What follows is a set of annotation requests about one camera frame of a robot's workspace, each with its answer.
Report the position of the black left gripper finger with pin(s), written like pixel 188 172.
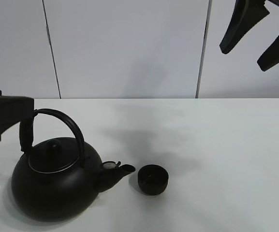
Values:
pixel 14 109

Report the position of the black round tea kettle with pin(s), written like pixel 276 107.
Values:
pixel 60 177

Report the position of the small black teacup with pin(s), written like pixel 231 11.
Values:
pixel 152 179

